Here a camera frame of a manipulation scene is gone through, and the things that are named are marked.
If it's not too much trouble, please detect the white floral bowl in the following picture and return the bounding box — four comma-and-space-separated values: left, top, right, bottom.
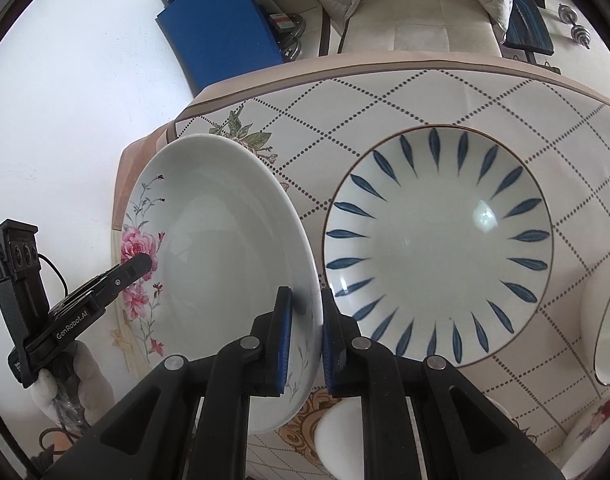
548, 394, 610, 471

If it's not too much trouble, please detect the black blue weight bench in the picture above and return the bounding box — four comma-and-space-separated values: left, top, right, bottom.
502, 0, 556, 58

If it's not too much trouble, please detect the chrome dumbbell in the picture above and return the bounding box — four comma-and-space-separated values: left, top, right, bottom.
555, 4, 593, 51

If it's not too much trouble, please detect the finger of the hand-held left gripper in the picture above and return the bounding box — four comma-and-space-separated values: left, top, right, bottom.
91, 253, 154, 310

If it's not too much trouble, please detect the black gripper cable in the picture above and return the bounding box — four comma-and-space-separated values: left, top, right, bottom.
37, 254, 68, 296

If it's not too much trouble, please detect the blue foam pad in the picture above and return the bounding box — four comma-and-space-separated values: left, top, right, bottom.
155, 0, 298, 101

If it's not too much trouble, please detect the person's left hand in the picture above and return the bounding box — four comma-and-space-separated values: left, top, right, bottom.
31, 367, 60, 416

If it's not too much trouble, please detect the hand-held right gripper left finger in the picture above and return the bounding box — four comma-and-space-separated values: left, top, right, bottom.
40, 286, 293, 480

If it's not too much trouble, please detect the plain white bowl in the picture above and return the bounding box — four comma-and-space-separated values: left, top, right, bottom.
312, 394, 513, 480

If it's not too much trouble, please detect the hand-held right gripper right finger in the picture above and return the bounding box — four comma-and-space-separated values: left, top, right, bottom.
320, 286, 566, 480

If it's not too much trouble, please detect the white bowl with dark rim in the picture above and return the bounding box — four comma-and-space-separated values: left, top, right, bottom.
580, 265, 610, 388

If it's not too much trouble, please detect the small red box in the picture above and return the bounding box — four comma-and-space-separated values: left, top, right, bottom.
267, 12, 292, 36

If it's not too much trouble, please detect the white blue leaf plate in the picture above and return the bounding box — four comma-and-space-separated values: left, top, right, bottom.
322, 124, 554, 367

